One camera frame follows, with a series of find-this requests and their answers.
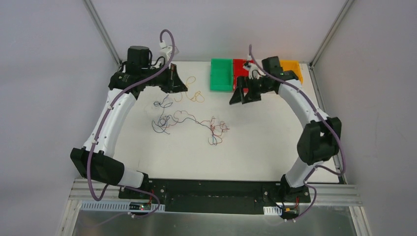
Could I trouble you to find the left white cable duct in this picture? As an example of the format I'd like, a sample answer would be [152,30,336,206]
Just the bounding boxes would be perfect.
[80,201,165,213]

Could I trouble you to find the red plastic bin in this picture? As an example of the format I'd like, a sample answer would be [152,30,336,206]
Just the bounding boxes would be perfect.
[232,59,253,91]

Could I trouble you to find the yellow plastic bin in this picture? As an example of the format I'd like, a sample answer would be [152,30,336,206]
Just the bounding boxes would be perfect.
[280,60,303,84]

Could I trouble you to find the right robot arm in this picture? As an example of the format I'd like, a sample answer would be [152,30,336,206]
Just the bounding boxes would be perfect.
[229,57,342,202]

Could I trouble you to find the green plastic bin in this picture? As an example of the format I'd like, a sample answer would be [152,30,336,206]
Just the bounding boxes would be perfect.
[210,58,233,92]

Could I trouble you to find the white cable duct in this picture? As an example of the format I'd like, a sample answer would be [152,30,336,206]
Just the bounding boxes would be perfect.
[80,201,165,213]
[263,206,282,216]

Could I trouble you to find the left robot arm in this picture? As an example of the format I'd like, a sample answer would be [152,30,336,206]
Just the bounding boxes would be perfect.
[70,45,188,199]

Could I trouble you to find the aluminium front frame rail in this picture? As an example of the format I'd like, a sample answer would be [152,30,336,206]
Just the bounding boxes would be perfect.
[68,178,363,207]

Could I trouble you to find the right white cable duct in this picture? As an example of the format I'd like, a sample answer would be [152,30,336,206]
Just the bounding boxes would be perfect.
[263,206,282,216]

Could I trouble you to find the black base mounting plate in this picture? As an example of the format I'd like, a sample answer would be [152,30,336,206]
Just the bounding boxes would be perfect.
[119,178,311,214]

